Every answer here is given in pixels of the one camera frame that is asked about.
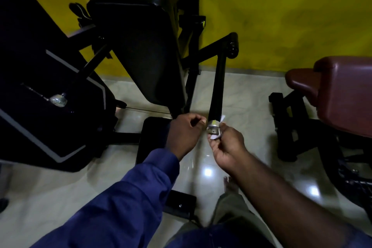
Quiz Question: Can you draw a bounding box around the white cleaning wipe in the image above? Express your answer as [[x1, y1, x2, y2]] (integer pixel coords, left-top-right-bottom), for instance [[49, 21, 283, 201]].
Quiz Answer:
[[210, 115, 226, 141]]

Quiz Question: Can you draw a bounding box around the person's right hand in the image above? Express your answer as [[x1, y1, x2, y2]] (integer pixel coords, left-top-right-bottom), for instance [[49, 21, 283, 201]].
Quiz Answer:
[[208, 122, 250, 174]]

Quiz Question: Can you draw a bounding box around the person's left hand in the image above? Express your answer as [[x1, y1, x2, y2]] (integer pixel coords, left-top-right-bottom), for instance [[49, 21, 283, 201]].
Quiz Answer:
[[165, 112, 207, 162]]

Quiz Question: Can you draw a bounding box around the person's blue shirt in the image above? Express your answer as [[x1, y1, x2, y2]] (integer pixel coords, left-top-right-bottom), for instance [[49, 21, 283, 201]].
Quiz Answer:
[[30, 148, 372, 248]]

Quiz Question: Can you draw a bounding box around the black back pad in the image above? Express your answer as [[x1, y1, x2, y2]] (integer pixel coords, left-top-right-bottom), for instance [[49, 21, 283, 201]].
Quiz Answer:
[[86, 0, 188, 109]]

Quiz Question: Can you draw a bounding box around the person's right forearm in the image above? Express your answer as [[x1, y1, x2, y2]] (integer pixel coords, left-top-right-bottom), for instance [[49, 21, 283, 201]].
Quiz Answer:
[[232, 155, 358, 248]]

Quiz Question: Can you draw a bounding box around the black machine maroon pad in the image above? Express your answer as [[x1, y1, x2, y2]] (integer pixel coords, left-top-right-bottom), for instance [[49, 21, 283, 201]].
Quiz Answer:
[[269, 56, 372, 216]]

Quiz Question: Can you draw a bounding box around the thin black cable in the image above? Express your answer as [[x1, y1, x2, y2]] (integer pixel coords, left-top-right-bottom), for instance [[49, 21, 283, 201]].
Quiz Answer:
[[125, 107, 172, 115]]

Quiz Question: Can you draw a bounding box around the black seat pad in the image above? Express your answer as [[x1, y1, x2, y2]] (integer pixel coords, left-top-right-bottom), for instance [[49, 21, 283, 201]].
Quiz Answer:
[[135, 116, 172, 165]]

